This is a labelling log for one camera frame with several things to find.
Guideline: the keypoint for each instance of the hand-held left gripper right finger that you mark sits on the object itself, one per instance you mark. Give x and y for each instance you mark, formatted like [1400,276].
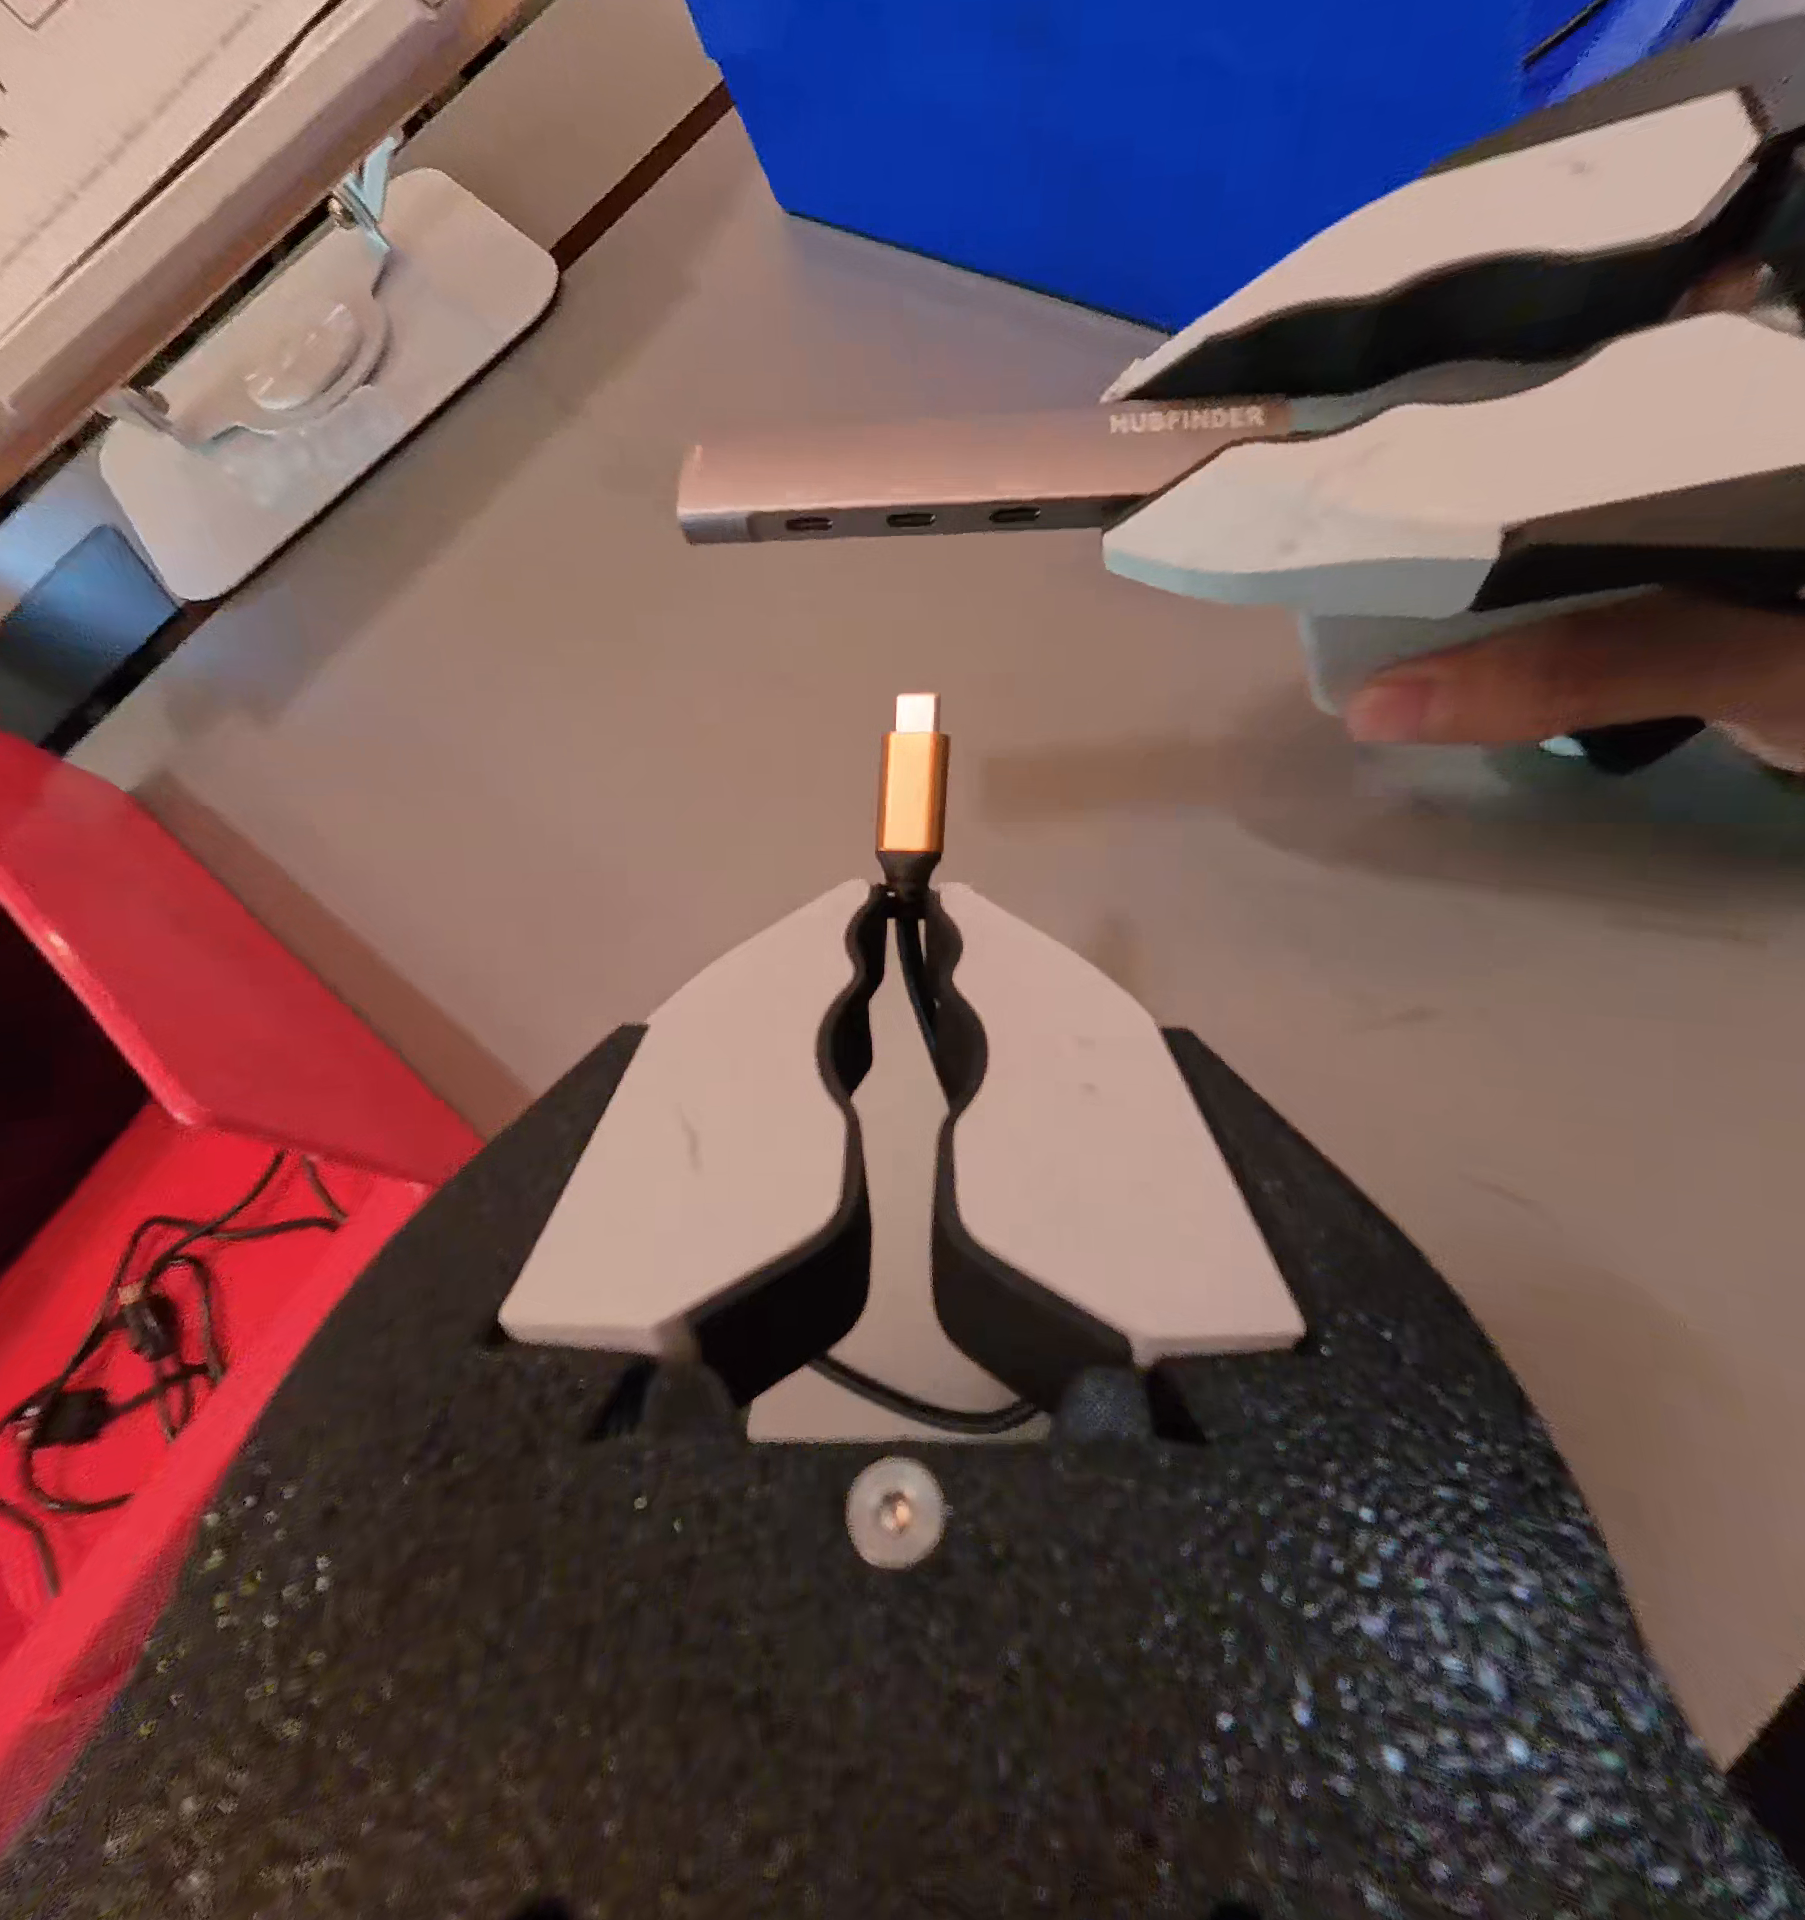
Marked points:
[1114,1170]

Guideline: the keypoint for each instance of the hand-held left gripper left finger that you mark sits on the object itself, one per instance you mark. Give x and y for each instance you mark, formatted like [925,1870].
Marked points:
[661,1170]

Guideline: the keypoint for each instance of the white instruction sheet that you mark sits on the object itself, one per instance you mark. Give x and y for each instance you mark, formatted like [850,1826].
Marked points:
[92,150]

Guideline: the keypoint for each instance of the blue plastic bin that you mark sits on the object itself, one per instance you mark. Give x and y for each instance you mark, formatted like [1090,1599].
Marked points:
[1068,150]

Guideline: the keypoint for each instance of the grey usb hub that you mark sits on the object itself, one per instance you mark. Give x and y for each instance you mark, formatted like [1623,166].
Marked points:
[903,464]

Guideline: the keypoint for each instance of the red plastic bin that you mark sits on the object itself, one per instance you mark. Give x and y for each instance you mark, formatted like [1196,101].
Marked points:
[167,977]

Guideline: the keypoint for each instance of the dark flat object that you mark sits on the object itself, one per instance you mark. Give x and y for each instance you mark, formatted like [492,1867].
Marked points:
[63,631]

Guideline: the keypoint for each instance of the document holder stand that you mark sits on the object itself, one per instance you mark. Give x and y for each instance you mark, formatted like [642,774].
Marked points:
[451,286]

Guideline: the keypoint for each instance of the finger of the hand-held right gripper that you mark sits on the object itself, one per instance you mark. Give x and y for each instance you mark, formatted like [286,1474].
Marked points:
[1442,496]
[1516,210]

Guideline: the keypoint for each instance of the person's right hand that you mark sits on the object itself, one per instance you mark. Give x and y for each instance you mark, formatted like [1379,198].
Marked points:
[1591,675]

